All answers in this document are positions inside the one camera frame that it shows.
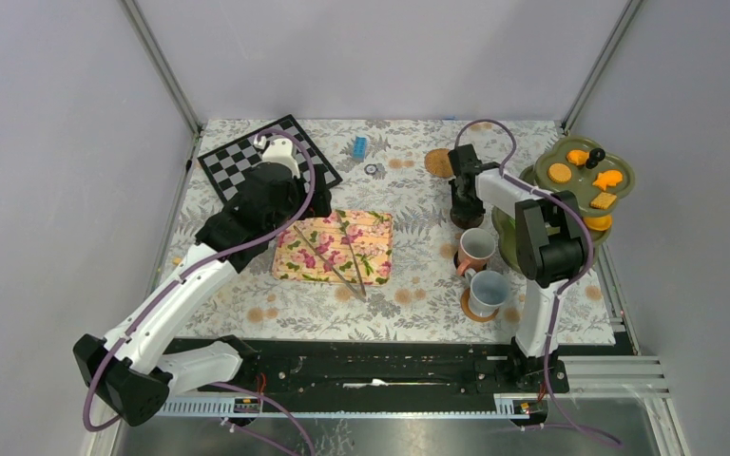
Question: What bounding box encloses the white mug with red handle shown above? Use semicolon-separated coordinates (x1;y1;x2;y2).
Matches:
456;228;498;276

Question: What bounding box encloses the round brown cookie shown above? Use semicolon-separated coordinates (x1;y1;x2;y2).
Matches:
547;162;572;184

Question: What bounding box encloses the white mug front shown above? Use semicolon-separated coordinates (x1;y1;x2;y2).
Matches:
465;269;511;318

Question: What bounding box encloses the plain orange coaster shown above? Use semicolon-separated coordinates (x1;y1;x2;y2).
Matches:
460;289;499;323

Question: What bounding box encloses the square orange cracker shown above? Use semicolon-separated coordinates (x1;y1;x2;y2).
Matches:
590;192;618;210

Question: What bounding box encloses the orange fish cookie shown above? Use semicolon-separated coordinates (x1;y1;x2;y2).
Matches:
592;169;624;192

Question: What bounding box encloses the dark brown coaster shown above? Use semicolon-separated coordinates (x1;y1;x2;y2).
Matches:
450;208;485;230

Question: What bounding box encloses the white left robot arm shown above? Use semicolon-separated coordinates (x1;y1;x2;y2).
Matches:
73;162;331;427

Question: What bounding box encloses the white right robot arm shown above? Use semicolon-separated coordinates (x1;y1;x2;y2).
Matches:
447;144;593;391

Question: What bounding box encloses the woven tan coaster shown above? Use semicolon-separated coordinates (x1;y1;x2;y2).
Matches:
424;148;453;179

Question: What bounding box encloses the black white checkerboard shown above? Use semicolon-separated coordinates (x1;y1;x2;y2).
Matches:
198;114;343;202

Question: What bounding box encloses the floral serving tray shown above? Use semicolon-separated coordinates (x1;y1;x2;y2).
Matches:
271;210;394;286

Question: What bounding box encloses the blue toy brick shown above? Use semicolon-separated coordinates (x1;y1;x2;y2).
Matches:
351;137;368;162

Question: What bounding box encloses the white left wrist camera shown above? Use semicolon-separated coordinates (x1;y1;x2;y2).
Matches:
252;135;299;178

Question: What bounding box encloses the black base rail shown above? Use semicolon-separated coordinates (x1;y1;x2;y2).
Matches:
163;336;571;417

